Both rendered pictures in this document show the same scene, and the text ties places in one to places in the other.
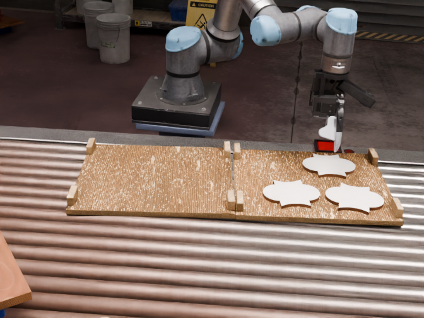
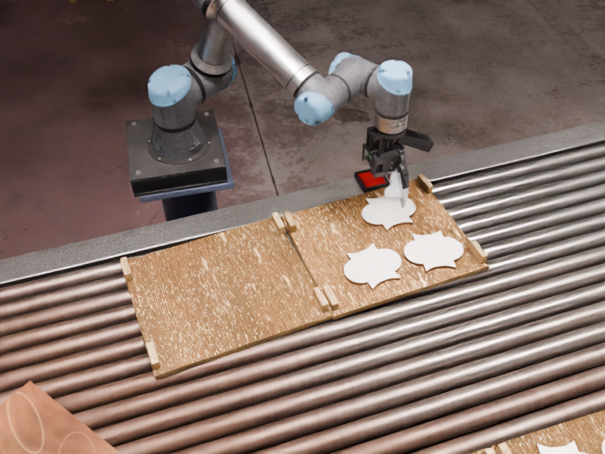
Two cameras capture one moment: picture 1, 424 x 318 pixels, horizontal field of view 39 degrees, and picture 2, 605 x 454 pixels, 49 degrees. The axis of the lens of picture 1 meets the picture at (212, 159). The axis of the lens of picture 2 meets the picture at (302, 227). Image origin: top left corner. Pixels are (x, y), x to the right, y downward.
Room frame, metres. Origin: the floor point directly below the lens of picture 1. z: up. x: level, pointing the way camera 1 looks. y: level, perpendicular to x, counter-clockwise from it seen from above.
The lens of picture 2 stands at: (0.36, 0.32, 2.15)
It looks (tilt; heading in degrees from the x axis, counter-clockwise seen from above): 45 degrees down; 340
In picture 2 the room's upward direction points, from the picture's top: 1 degrees counter-clockwise
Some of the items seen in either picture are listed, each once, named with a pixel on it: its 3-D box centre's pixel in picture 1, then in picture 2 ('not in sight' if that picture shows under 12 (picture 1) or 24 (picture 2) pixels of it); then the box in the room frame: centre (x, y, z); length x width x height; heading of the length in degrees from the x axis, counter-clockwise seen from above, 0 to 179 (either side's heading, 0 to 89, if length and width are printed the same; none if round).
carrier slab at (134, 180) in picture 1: (156, 178); (221, 289); (1.38, 0.15, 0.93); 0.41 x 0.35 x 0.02; 92
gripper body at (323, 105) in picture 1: (329, 92); (385, 147); (1.46, -0.30, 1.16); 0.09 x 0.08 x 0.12; 90
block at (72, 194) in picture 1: (72, 195); (153, 356); (1.24, 0.34, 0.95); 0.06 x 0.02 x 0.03; 2
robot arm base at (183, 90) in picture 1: (182, 81); (176, 129); (1.95, 0.11, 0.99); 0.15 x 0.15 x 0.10
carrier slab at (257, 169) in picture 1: (310, 183); (381, 241); (1.38, -0.27, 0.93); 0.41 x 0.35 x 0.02; 90
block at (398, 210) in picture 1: (397, 207); (478, 251); (1.25, -0.46, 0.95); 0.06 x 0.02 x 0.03; 0
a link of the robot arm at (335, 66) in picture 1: (335, 63); (392, 119); (1.46, -0.31, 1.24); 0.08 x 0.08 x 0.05
